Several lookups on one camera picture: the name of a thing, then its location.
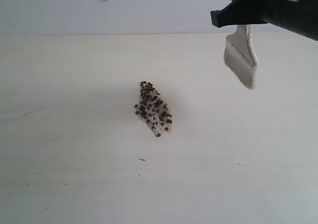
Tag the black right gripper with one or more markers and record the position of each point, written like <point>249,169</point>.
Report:
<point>298,16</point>

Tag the wooden paint brush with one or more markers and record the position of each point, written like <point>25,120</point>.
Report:
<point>240,56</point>

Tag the pile of rice and pellets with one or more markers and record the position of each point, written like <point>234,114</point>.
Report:
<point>153,110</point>

